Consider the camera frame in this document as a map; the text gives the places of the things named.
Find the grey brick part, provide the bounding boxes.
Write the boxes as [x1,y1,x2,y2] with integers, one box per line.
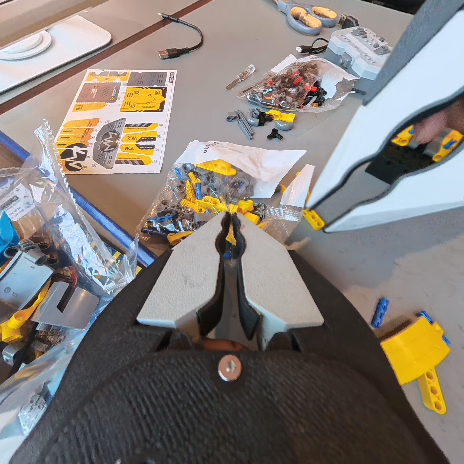
[422,130,448,154]

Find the person's right hand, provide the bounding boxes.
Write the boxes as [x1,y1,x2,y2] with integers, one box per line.
[413,103,464,145]

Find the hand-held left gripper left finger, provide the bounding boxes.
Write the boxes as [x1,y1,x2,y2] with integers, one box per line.
[136,211,231,337]

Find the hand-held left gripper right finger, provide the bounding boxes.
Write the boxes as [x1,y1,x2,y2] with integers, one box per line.
[233,213,325,351]

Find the yellow five-hole beam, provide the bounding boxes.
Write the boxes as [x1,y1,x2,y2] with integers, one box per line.
[418,367,447,415]

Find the yellow panel brick blue pin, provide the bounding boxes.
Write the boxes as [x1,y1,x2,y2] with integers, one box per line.
[380,311,452,385]

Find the blue long pin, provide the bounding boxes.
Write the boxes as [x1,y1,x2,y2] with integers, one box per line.
[370,297,390,328]

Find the short black usb cable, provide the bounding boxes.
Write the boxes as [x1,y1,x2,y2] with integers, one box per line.
[158,13,203,60]

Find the blue cardboard kit box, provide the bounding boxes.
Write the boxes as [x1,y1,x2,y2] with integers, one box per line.
[0,129,157,399]

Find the clear bag of small pins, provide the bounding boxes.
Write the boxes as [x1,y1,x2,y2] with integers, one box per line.
[136,139,316,247]

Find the yellow holed brick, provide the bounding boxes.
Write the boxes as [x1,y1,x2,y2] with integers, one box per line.
[433,130,464,162]
[391,125,414,146]

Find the small clear handle screwdriver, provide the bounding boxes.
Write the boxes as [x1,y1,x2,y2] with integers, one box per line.
[226,64,256,90]

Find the clear bag black red parts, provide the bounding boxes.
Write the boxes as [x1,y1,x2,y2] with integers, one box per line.
[237,54,359,113]

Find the sticker sheet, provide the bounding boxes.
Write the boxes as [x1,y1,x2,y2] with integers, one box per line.
[54,69,177,175]

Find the yellow short holed beam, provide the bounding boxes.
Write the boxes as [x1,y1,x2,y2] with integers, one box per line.
[302,208,326,231]

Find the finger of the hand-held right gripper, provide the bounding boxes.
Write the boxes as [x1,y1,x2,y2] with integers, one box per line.
[305,10,464,211]
[324,150,464,234]

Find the large white label parts bag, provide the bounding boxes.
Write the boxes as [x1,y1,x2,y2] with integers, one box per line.
[0,118,140,439]

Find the black perforated block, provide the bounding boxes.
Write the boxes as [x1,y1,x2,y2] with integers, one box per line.
[365,145,435,185]

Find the grey yellow handled scissors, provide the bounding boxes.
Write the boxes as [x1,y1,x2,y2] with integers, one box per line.
[277,0,339,37]

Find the grey battery hub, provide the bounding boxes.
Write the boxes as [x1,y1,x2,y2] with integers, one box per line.
[324,27,392,80]

